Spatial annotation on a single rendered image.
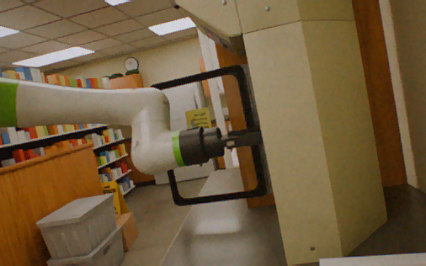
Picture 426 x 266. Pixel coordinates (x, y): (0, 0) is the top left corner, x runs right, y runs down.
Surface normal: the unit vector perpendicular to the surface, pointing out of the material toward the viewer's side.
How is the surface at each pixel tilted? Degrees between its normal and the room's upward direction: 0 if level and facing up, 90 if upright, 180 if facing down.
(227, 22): 90
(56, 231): 96
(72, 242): 96
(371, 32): 90
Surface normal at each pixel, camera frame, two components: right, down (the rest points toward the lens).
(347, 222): 0.59, -0.05
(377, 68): -0.14, 0.11
